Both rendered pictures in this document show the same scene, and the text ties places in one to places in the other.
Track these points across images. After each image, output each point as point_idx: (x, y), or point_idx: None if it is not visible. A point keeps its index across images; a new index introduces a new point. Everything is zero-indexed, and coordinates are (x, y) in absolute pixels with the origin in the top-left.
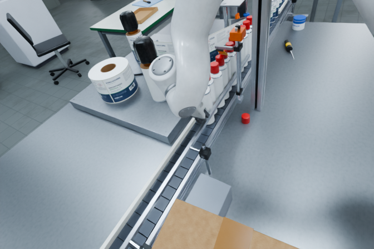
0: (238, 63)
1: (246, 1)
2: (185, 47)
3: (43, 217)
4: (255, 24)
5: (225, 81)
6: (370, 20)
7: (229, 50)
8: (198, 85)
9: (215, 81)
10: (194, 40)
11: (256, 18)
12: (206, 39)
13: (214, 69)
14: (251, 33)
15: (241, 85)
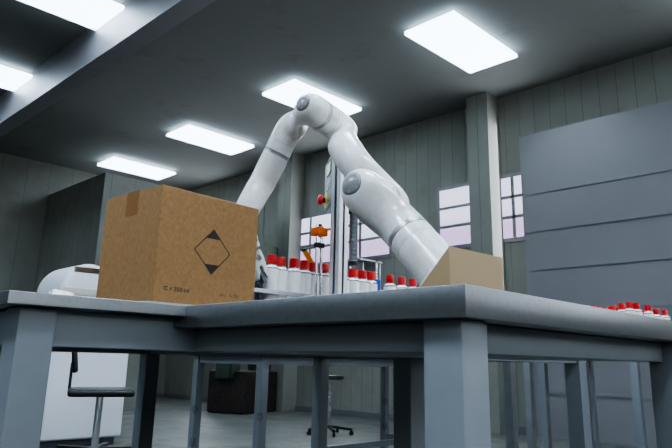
0: (316, 260)
1: (376, 265)
2: (253, 181)
3: None
4: (332, 222)
5: (305, 289)
6: (330, 155)
7: (322, 269)
8: (252, 201)
9: (290, 275)
10: (260, 179)
11: (333, 216)
12: (269, 184)
13: (292, 261)
14: (366, 284)
15: (320, 294)
